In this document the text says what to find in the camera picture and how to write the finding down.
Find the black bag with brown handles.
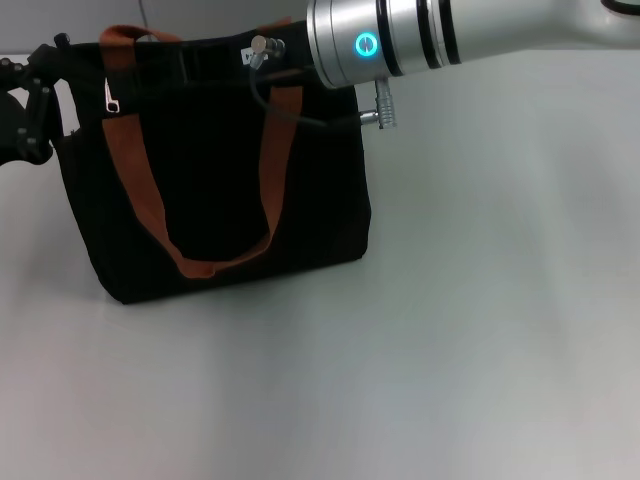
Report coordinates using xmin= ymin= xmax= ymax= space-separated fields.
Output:
xmin=52 ymin=17 xmax=374 ymax=306

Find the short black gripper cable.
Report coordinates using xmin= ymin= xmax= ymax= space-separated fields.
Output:
xmin=248 ymin=64 xmax=362 ymax=129

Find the silver angled plug connector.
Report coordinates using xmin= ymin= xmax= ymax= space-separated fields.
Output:
xmin=358 ymin=77 xmax=399 ymax=133

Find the silver zipper pull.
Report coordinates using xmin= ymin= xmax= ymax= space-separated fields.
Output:
xmin=103 ymin=78 xmax=123 ymax=117

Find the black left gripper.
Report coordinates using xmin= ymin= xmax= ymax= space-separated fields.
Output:
xmin=0 ymin=32 xmax=75 ymax=167

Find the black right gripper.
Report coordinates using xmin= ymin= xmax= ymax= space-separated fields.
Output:
xmin=249 ymin=19 xmax=327 ymax=87

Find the silver round plug connector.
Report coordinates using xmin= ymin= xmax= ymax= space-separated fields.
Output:
xmin=250 ymin=33 xmax=287 ymax=66

